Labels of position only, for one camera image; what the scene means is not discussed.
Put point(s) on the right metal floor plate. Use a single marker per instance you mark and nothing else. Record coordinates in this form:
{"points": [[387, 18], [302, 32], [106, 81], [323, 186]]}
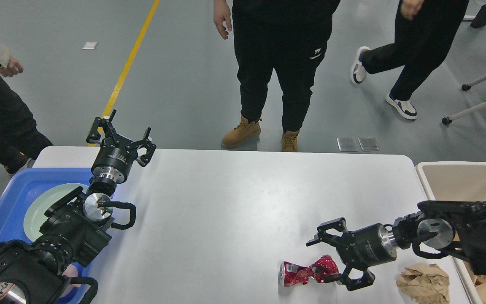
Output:
{"points": [[368, 144]]}

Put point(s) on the white paper scrap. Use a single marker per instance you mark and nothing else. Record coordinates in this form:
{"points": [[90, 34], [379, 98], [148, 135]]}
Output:
{"points": [[90, 45]]}

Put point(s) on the crushed red can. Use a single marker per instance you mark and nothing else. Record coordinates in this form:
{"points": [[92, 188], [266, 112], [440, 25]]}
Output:
{"points": [[324, 270]]}

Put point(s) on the left metal floor plate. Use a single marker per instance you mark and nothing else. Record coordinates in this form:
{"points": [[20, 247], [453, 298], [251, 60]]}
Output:
{"points": [[347, 144]]}

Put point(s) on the metal floor plate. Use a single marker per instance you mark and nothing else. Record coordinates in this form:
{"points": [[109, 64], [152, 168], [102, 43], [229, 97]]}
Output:
{"points": [[347, 144], [368, 144]]}

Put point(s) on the blue plastic tray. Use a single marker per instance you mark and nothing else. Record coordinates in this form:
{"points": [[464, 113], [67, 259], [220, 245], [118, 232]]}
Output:
{"points": [[24, 188]]}

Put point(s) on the beige plastic bin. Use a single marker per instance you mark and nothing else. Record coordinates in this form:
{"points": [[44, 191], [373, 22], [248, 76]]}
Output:
{"points": [[453, 181]]}

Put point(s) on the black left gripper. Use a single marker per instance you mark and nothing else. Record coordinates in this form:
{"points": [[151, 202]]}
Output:
{"points": [[112, 161]]}

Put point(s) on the person in white sneakers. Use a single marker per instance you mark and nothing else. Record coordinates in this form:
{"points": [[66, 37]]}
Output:
{"points": [[424, 31]]}

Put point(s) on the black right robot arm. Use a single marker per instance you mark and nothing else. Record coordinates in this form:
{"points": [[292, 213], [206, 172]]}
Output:
{"points": [[439, 229]]}

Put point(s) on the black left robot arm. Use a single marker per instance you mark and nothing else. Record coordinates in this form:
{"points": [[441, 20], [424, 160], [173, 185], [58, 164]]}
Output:
{"points": [[75, 230]]}

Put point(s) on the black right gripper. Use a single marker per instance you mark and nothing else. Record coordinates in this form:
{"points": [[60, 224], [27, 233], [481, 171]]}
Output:
{"points": [[369, 249]]}

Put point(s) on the person in tan boots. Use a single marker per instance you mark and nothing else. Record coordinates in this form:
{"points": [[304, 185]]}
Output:
{"points": [[286, 37]]}

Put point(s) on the green plate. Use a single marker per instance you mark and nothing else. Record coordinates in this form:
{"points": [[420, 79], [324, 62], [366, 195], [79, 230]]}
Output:
{"points": [[35, 215]]}

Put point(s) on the person in black trousers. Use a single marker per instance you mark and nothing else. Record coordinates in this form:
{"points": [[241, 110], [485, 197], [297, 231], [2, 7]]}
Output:
{"points": [[20, 140]]}

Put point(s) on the crumpled brown paper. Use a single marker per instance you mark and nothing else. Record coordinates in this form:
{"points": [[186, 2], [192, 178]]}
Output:
{"points": [[425, 283]]}

